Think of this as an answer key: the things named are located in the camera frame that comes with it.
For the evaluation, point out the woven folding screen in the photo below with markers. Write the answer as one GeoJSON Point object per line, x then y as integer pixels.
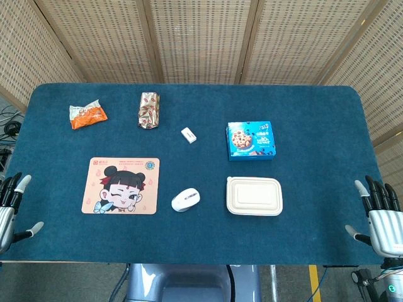
{"type": "Point", "coordinates": [201, 41]}

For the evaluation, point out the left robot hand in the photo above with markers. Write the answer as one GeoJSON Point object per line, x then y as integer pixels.
{"type": "Point", "coordinates": [7, 214]}

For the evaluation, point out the white computer mouse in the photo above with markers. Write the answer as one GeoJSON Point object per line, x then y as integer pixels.
{"type": "Point", "coordinates": [185, 199]}

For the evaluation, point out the pink cartoon girl mouse pad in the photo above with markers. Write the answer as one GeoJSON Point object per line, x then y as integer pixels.
{"type": "Point", "coordinates": [121, 186]}

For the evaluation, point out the orange snack bag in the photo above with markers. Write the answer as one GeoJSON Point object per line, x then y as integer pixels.
{"type": "Point", "coordinates": [87, 114]}

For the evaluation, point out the small white eraser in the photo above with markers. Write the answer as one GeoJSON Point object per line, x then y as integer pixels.
{"type": "Point", "coordinates": [188, 135]}

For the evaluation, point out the beige lidded food container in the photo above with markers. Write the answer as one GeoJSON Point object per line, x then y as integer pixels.
{"type": "Point", "coordinates": [254, 196]}

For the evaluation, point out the blue table cloth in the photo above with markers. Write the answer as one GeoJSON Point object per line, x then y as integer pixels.
{"type": "Point", "coordinates": [195, 176]}

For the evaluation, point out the gold foil snack package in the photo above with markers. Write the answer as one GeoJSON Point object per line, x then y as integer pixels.
{"type": "Point", "coordinates": [148, 110]}

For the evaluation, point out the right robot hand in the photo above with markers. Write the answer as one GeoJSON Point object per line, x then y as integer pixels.
{"type": "Point", "coordinates": [385, 223]}

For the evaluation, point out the black caster wheel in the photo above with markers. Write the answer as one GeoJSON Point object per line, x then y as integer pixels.
{"type": "Point", "coordinates": [357, 277]}

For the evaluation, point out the grey robot torso base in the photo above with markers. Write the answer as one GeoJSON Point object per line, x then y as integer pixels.
{"type": "Point", "coordinates": [192, 283]}

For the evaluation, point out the blue cookie box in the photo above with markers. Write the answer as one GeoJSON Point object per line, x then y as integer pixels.
{"type": "Point", "coordinates": [251, 141]}

